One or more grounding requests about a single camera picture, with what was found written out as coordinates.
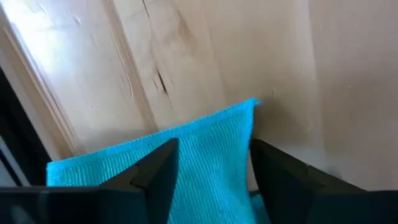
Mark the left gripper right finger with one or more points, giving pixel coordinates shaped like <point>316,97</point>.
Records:
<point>280,186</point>

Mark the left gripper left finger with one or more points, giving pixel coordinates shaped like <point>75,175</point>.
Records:
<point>155,180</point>

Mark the teal microfiber towel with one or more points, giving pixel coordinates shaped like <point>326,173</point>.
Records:
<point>211,155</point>

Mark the black metal table frame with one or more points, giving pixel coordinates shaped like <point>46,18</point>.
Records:
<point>18,140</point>

